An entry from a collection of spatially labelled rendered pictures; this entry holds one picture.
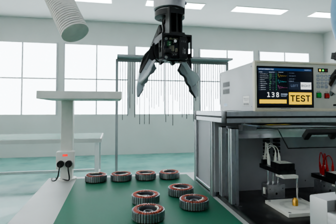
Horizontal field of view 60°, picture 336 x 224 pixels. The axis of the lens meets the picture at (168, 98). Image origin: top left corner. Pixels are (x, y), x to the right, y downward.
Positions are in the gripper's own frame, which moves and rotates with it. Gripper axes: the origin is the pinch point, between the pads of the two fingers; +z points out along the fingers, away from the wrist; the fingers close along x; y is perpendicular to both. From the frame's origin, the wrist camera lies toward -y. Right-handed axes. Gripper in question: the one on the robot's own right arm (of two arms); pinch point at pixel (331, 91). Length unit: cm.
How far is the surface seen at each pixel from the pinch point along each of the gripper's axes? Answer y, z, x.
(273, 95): -4.3, 5.9, -20.8
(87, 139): -169, 234, -116
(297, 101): -2.6, 7.6, -10.1
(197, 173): -4, 60, -42
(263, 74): -10.2, 0.0, -24.9
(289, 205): 32.7, 25.2, -22.5
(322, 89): -6.1, 4.2, 1.9
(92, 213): 25, 38, -91
